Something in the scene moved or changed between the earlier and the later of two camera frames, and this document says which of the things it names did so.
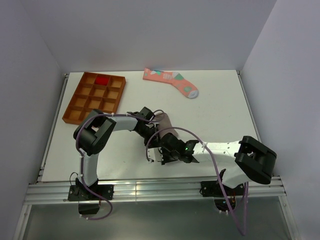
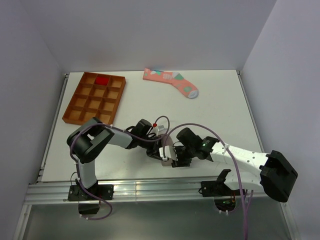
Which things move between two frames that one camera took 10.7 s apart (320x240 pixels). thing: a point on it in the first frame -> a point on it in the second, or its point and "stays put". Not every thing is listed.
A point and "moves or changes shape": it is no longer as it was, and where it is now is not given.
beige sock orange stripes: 164,125 moves or changes shape
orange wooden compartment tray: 95,91 stays put
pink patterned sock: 173,78 stays put
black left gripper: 154,141 -> 154,152
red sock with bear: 102,80 stays put
